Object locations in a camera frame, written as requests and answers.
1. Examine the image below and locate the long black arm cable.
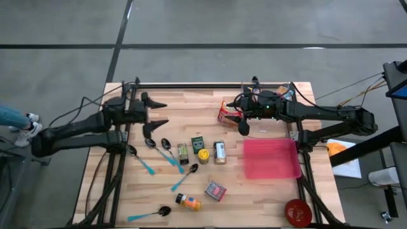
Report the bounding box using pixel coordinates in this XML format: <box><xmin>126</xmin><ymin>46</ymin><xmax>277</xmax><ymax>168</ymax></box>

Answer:
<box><xmin>47</xmin><ymin>81</ymin><xmax>128</xmax><ymax>128</ymax></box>

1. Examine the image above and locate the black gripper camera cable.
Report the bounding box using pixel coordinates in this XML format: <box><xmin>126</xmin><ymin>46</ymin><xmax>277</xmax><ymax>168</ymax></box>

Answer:
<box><xmin>233</xmin><ymin>81</ymin><xmax>341</xmax><ymax>114</ymax></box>

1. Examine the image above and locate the white paper sheet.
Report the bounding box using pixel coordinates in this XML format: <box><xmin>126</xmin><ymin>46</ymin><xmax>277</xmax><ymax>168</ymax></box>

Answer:
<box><xmin>326</xmin><ymin>138</ymin><xmax>362</xmax><ymax>179</ymax></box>

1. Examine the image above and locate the grey metal cart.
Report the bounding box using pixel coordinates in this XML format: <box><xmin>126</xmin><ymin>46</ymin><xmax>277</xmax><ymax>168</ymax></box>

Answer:
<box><xmin>0</xmin><ymin>135</ymin><xmax>52</xmax><ymax>229</ymax></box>

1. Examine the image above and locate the orange object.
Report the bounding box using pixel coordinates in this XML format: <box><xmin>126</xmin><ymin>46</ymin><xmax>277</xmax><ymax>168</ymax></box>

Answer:
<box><xmin>327</xmin><ymin>142</ymin><xmax>348</xmax><ymax>157</ymax></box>

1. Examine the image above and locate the small yellow lid jar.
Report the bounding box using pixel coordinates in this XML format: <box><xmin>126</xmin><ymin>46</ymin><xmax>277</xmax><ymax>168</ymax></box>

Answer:
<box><xmin>197</xmin><ymin>148</ymin><xmax>210</xmax><ymax>165</ymax></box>

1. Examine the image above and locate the black metal beam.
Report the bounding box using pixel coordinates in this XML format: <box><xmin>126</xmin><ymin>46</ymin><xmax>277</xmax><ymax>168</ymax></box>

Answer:
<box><xmin>329</xmin><ymin>126</ymin><xmax>407</xmax><ymax>168</ymax></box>

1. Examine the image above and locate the blue screen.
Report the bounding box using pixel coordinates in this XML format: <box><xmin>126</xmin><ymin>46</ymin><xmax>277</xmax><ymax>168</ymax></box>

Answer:
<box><xmin>385</xmin><ymin>83</ymin><xmax>407</xmax><ymax>100</ymax></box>

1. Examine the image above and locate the orange spice bottle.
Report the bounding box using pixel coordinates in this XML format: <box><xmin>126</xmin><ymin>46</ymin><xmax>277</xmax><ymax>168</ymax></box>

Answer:
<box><xmin>175</xmin><ymin>192</ymin><xmax>203</xmax><ymax>212</ymax></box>

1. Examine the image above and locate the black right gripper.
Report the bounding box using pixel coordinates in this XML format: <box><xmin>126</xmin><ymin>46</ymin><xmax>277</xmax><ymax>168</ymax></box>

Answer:
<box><xmin>224</xmin><ymin>88</ymin><xmax>282</xmax><ymax>137</ymax></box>

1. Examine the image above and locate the green label herb jar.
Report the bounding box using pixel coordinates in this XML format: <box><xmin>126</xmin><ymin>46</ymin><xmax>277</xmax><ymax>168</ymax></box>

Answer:
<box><xmin>177</xmin><ymin>142</ymin><xmax>190</xmax><ymax>166</ymax></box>

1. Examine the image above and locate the black metal rig frame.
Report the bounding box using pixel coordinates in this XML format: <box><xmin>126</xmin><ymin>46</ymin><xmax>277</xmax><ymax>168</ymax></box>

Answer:
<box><xmin>68</xmin><ymin>76</ymin><xmax>347</xmax><ymax>229</ymax></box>

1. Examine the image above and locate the green pepper tin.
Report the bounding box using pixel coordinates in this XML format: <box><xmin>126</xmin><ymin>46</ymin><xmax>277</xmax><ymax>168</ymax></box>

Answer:
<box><xmin>191</xmin><ymin>135</ymin><xmax>205</xmax><ymax>155</ymax></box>

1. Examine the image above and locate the thin black desk cable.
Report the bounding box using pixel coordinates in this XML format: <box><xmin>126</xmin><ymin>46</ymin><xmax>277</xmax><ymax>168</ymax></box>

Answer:
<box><xmin>314</xmin><ymin>72</ymin><xmax>385</xmax><ymax>101</ymax></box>

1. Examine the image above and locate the clear plastic bin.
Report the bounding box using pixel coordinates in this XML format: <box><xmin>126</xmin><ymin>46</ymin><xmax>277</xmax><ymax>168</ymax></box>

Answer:
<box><xmin>240</xmin><ymin>81</ymin><xmax>298</xmax><ymax>140</ymax></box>

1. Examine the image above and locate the blue yellow ramen packet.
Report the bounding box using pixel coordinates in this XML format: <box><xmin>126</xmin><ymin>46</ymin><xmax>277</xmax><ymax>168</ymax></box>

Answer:
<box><xmin>275</xmin><ymin>84</ymin><xmax>293</xmax><ymax>99</ymax></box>

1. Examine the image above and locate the person's leg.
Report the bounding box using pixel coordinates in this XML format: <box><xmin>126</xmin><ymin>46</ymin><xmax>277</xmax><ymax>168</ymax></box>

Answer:
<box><xmin>0</xmin><ymin>106</ymin><xmax>32</xmax><ymax>130</ymax></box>

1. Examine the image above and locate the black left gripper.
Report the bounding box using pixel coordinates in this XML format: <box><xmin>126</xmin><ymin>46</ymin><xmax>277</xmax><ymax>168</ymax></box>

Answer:
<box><xmin>127</xmin><ymin>92</ymin><xmax>169</xmax><ymax>139</ymax></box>

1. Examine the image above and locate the black equipment stand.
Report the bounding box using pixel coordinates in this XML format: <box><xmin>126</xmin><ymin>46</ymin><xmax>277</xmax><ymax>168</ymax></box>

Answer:
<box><xmin>382</xmin><ymin>59</ymin><xmax>407</xmax><ymax>142</ymax></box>

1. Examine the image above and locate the black spoon teal handle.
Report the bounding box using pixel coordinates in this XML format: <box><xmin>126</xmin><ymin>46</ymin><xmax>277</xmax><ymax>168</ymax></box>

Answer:
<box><xmin>126</xmin><ymin>144</ymin><xmax>156</xmax><ymax>175</ymax></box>
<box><xmin>161</xmin><ymin>139</ymin><xmax>185</xmax><ymax>174</ymax></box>
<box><xmin>127</xmin><ymin>205</ymin><xmax>172</xmax><ymax>223</ymax></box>
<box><xmin>145</xmin><ymin>137</ymin><xmax>177</xmax><ymax>167</ymax></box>
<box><xmin>170</xmin><ymin>163</ymin><xmax>200</xmax><ymax>193</ymax></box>

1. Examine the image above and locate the dark spice glass jar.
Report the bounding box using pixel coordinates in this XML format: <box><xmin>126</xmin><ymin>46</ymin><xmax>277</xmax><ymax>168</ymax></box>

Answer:
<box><xmin>213</xmin><ymin>139</ymin><xmax>228</xmax><ymax>165</ymax></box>

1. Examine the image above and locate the thin yellow cable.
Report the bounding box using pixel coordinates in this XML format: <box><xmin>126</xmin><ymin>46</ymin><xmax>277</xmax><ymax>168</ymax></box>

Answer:
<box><xmin>336</xmin><ymin>81</ymin><xmax>389</xmax><ymax>108</ymax></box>

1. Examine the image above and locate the red round bowl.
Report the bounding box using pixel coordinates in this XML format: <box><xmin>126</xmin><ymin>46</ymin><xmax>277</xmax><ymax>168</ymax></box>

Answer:
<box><xmin>284</xmin><ymin>198</ymin><xmax>314</xmax><ymax>228</ymax></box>

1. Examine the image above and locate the orange red ramen packet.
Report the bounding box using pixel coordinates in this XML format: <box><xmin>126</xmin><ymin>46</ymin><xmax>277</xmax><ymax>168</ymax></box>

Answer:
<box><xmin>217</xmin><ymin>101</ymin><xmax>244</xmax><ymax>125</ymax></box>

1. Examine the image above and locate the pink plastic tray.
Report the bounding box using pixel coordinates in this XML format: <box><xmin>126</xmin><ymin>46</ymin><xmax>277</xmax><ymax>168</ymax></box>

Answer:
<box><xmin>243</xmin><ymin>138</ymin><xmax>303</xmax><ymax>180</ymax></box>

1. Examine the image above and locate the caster wheel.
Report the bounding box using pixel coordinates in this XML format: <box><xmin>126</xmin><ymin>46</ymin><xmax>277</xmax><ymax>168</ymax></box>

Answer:
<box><xmin>380</xmin><ymin>211</ymin><xmax>394</xmax><ymax>225</ymax></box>

